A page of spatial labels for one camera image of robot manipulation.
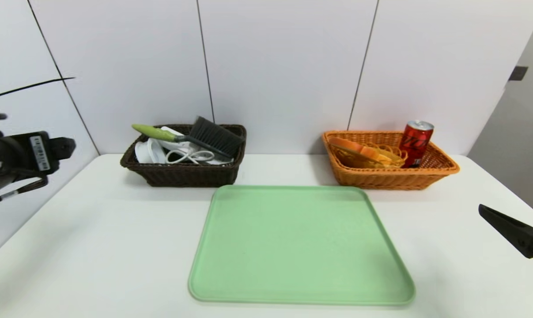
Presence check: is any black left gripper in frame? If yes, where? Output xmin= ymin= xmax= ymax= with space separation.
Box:
xmin=0 ymin=131 xmax=76 ymax=175

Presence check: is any white tape roll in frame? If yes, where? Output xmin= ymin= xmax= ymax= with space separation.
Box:
xmin=134 ymin=137 xmax=168 ymax=165

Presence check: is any white power strip with cord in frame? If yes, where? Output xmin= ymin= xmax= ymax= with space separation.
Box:
xmin=159 ymin=126 xmax=234 ymax=167

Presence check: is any grey brush with green handle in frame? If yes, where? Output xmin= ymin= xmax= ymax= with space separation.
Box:
xmin=131 ymin=116 xmax=245 ymax=161

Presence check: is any slice of white bread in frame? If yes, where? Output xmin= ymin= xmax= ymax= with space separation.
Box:
xmin=328 ymin=136 xmax=401 ymax=167

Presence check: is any small yellow wicker bread tray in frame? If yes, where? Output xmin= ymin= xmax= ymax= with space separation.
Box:
xmin=337 ymin=142 xmax=409 ymax=169

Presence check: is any red soda can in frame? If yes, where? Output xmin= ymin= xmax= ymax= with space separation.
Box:
xmin=399 ymin=120 xmax=435 ymax=168

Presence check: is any dark brown wicker basket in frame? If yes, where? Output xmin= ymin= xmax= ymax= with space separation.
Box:
xmin=120 ymin=124 xmax=247 ymax=187

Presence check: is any orange wicker basket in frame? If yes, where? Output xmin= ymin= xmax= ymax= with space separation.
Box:
xmin=322 ymin=130 xmax=460 ymax=190

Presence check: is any light green plastic tray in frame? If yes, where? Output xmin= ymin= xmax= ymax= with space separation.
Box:
xmin=188 ymin=185 xmax=416 ymax=306

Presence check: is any thin black cable tie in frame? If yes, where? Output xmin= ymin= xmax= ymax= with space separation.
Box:
xmin=0 ymin=77 xmax=76 ymax=103

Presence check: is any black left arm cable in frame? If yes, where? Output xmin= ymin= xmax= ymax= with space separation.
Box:
xmin=0 ymin=176 xmax=49 ymax=210

